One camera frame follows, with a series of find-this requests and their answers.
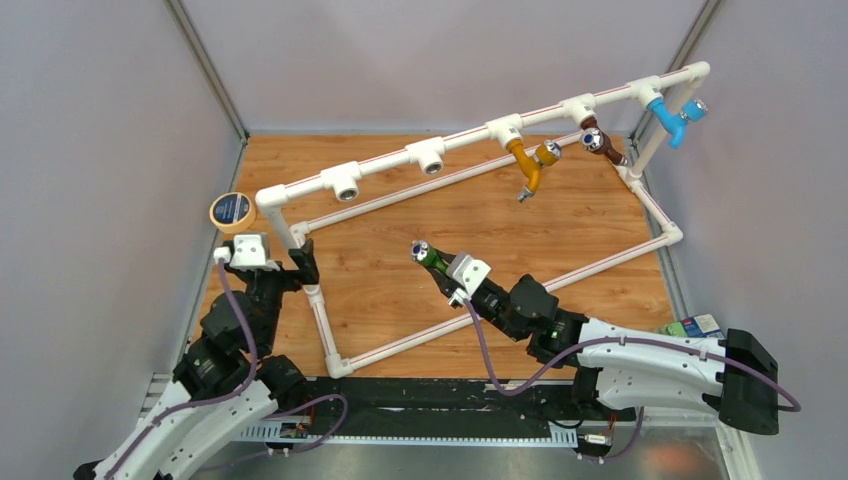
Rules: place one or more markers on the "green water faucet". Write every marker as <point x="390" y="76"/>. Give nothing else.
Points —
<point x="423" y="254"/>

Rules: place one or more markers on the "masking tape roll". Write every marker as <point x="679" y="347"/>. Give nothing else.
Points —
<point x="233" y="213"/>

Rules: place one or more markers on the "blue green small box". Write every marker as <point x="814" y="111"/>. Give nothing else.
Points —
<point x="699" y="326"/>

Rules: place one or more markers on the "blue water faucet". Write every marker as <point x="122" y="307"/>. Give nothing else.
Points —
<point x="675" y="125"/>

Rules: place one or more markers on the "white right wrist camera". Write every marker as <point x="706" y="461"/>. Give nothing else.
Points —
<point x="469" y="272"/>

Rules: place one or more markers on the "brown water faucet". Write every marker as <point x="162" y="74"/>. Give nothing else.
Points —
<point x="596" y="141"/>

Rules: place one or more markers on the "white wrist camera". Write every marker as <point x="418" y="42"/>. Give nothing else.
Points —
<point x="246" y="251"/>
<point x="469" y="272"/>

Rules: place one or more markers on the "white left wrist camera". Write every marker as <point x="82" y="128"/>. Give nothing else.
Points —
<point x="246" y="251"/>

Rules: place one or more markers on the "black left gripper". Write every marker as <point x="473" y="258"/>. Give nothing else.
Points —
<point x="308" y="272"/>

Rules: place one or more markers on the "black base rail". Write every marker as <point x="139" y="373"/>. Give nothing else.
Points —
<point x="445" y="408"/>

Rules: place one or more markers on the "yellow water faucet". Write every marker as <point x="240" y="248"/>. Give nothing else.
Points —
<point x="531" y="165"/>

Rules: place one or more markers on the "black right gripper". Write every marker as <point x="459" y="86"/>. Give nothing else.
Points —
<point x="443" y="283"/>

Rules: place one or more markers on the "white PVC pipe frame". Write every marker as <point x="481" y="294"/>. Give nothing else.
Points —
<point x="591" y="234"/>

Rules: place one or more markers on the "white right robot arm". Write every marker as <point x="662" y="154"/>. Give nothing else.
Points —
<point x="732" y="375"/>

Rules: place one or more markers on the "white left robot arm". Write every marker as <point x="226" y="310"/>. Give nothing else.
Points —
<point x="228" y="377"/>

